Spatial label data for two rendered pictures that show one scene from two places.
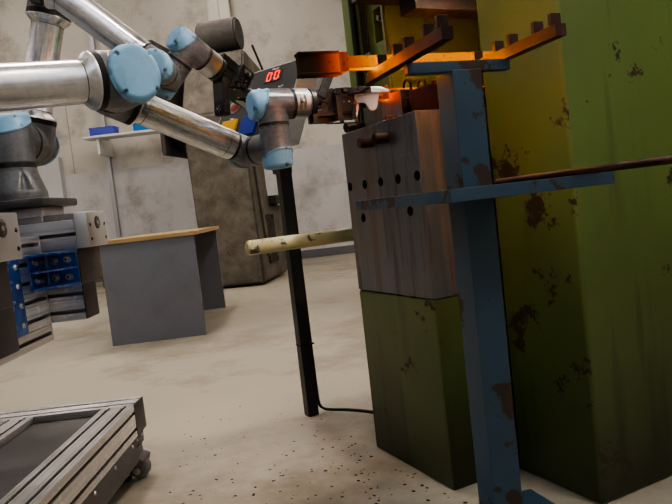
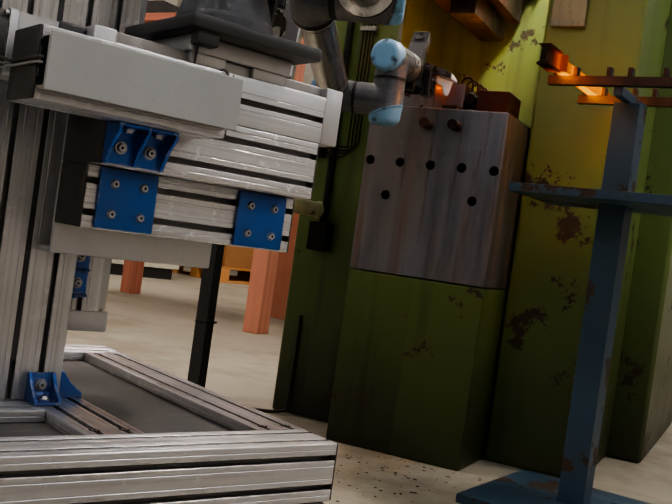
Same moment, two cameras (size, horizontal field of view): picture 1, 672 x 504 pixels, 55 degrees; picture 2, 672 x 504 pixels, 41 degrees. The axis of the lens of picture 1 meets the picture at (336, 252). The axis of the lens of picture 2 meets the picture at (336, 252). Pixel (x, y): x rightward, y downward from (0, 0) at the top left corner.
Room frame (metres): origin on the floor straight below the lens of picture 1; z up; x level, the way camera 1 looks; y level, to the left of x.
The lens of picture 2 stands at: (-0.03, 1.50, 0.53)
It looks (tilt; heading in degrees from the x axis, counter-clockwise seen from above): 1 degrees down; 322
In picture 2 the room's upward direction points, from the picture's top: 8 degrees clockwise
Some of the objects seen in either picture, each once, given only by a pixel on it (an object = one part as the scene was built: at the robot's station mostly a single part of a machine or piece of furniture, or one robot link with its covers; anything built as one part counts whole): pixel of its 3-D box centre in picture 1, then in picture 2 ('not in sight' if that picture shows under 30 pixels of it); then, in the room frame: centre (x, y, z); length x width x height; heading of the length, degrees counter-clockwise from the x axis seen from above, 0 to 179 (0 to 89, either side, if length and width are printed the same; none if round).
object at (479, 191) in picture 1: (470, 193); (616, 201); (1.20, -0.26, 0.71); 0.40 x 0.30 x 0.02; 18
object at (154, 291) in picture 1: (170, 278); not in sight; (4.65, 1.20, 0.33); 1.24 x 0.64 x 0.66; 3
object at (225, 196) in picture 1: (231, 156); not in sight; (7.21, 1.02, 1.39); 1.46 x 1.25 x 2.78; 178
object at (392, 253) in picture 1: (469, 199); (459, 203); (1.81, -0.39, 0.69); 0.56 x 0.38 x 0.45; 116
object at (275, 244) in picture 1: (313, 239); (283, 202); (2.04, 0.07, 0.62); 0.44 x 0.05 x 0.05; 116
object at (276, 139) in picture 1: (272, 147); (379, 100); (1.62, 0.13, 0.88); 0.11 x 0.08 x 0.11; 40
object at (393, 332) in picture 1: (485, 360); (437, 360); (1.81, -0.39, 0.23); 0.56 x 0.38 x 0.47; 116
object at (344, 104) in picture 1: (329, 105); (416, 76); (1.67, -0.03, 0.97); 0.12 x 0.08 x 0.09; 116
